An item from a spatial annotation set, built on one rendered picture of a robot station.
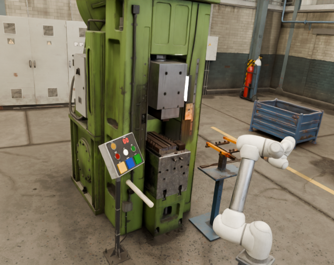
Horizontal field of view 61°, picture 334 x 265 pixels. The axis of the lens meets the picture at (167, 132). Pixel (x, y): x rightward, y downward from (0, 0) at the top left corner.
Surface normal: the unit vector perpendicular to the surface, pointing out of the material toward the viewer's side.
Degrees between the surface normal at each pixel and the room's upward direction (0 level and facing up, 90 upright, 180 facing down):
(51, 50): 90
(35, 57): 90
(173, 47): 90
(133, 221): 90
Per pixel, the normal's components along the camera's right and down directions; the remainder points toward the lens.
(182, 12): 0.55, 0.32
